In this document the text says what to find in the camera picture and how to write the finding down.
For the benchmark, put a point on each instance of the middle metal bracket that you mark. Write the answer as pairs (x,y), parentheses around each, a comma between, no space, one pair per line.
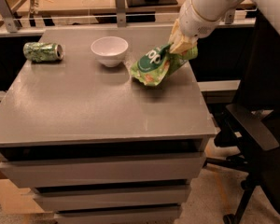
(120,13)

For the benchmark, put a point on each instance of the metal bracket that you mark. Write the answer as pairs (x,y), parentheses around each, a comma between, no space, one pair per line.
(8,18)
(120,13)
(229,16)

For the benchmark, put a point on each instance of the wooden workbench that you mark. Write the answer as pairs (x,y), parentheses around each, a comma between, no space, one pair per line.
(62,8)

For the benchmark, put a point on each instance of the middle grey drawer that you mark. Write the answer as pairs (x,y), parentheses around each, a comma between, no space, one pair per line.
(109,198)

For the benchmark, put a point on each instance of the top grey drawer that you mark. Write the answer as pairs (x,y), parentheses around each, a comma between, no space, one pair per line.
(107,170)

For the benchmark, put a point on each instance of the green rice chip bag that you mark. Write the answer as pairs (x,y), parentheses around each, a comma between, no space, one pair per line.
(157,64)

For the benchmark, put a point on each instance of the grey drawer cabinet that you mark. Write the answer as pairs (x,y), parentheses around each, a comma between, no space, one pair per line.
(79,109)

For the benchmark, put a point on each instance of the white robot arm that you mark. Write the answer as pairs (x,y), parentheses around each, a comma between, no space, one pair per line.
(198,19)

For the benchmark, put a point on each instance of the left metal bracket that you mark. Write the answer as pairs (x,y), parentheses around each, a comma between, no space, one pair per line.
(8,18)

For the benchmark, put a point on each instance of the right metal bracket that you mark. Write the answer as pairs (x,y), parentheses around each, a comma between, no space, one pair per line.
(229,16)

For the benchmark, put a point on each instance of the grey drawer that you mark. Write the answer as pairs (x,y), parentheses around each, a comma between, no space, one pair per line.
(107,170)
(120,216)
(109,198)

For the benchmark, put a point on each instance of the bottom grey drawer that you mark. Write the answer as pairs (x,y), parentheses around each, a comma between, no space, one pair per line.
(120,216)

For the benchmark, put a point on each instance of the black office chair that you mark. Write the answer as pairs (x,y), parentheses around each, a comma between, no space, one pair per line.
(252,121)

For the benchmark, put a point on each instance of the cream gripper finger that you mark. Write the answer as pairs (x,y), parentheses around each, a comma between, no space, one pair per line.
(174,36)
(181,43)

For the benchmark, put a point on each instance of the green soda can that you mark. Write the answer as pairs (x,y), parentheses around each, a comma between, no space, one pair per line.
(43,52)

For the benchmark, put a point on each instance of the white bowl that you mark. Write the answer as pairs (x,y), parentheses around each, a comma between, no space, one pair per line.
(109,51)

